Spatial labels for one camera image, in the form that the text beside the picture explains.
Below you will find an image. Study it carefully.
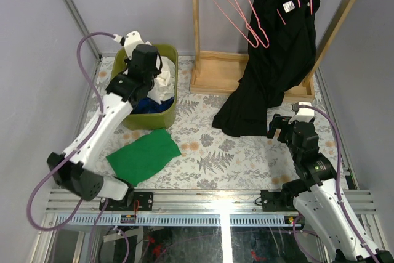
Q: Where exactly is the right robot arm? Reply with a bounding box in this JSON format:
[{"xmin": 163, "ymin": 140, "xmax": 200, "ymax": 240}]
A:
[{"xmin": 260, "ymin": 114, "xmax": 393, "ymax": 262}]

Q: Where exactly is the blue plaid shirt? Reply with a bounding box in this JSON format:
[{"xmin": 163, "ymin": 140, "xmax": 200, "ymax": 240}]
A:
[{"xmin": 132, "ymin": 97, "xmax": 174, "ymax": 114}]

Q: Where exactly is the pink hanger of white shirt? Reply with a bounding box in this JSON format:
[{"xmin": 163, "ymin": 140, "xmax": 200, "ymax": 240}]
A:
[{"xmin": 227, "ymin": 0, "xmax": 270, "ymax": 49}]

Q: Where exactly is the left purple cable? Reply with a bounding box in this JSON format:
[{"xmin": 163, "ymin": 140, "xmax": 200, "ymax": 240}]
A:
[{"xmin": 26, "ymin": 31, "xmax": 119, "ymax": 232}]

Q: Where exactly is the wooden clothes rack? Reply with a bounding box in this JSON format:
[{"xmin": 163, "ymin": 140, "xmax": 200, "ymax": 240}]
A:
[{"xmin": 190, "ymin": 0, "xmax": 356, "ymax": 102}]

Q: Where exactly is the aluminium rail frame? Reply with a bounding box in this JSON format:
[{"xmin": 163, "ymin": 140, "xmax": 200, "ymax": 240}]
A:
[{"xmin": 30, "ymin": 188, "xmax": 394, "ymax": 263}]

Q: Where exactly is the green cloth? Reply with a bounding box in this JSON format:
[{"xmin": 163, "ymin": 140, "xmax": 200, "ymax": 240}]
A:
[{"xmin": 107, "ymin": 129, "xmax": 181, "ymax": 185}]

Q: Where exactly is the olive green plastic basket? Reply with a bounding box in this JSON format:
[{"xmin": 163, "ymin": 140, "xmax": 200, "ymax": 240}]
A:
[{"xmin": 106, "ymin": 44, "xmax": 178, "ymax": 130}]

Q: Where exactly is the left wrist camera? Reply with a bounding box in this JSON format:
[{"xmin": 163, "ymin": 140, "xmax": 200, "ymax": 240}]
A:
[{"xmin": 113, "ymin": 31, "xmax": 144, "ymax": 58}]

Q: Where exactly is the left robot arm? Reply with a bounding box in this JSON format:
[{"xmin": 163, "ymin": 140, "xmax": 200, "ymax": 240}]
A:
[{"xmin": 47, "ymin": 44, "xmax": 163, "ymax": 211}]

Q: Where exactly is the pink wire hanger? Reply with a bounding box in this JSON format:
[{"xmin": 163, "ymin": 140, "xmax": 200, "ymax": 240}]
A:
[{"xmin": 199, "ymin": 0, "xmax": 259, "ymax": 49}]

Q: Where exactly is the white shirt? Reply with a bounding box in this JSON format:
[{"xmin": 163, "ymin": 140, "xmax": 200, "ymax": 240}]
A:
[{"xmin": 148, "ymin": 45, "xmax": 175, "ymax": 105}]

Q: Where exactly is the floral table mat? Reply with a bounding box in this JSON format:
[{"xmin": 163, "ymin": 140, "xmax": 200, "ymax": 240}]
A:
[{"xmin": 67, "ymin": 55, "xmax": 348, "ymax": 190}]

